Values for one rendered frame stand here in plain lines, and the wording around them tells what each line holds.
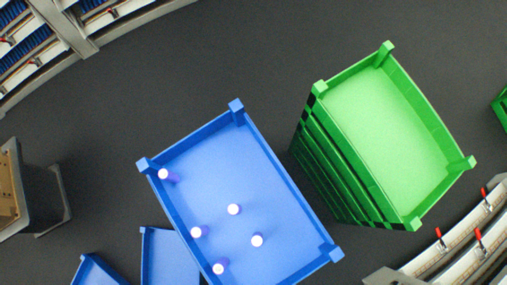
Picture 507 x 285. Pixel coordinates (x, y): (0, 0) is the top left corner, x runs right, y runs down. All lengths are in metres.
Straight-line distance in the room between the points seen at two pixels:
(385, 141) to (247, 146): 0.27
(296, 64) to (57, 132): 1.06
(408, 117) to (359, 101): 0.12
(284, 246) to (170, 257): 0.54
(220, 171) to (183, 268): 0.52
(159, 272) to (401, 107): 0.87
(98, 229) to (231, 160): 0.71
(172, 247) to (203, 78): 0.63
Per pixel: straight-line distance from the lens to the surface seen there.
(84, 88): 1.26
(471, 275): 0.80
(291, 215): 0.47
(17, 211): 0.95
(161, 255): 0.94
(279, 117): 0.93
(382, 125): 0.54
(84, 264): 1.09
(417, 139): 0.58
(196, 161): 0.49
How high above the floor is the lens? 0.87
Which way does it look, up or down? 75 degrees down
